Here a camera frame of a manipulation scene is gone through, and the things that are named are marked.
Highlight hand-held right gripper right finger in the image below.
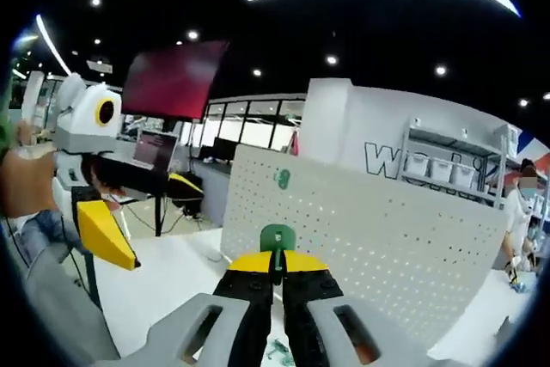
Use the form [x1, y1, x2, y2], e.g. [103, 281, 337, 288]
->
[281, 250, 431, 367]

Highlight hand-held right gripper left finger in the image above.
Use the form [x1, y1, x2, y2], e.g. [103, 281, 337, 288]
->
[118, 249, 275, 367]

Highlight white perforated mounting plate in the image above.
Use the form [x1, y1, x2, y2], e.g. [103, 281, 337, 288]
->
[219, 143, 509, 351]

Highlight person's left hand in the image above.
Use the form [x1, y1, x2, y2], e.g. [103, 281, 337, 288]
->
[0, 156, 60, 218]

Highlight laptop with purple screen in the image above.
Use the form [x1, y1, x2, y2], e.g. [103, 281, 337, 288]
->
[131, 131, 180, 170]

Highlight person's blue jeans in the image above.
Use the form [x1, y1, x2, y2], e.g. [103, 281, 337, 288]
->
[16, 210, 83, 265]

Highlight ceiling air vent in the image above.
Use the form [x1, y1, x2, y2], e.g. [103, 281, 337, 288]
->
[85, 59, 113, 74]

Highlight large dark red screen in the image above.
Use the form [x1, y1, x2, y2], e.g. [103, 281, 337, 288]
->
[120, 39, 229, 121]

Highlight white storage bin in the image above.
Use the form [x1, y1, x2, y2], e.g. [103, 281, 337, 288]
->
[406, 155, 429, 177]
[453, 163, 476, 187]
[431, 159, 452, 181]

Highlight grey metal shelf rack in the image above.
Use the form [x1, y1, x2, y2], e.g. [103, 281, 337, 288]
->
[401, 116, 523, 209]

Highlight round ceiling spotlights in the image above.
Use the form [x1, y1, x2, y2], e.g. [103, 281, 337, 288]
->
[59, 0, 550, 108]

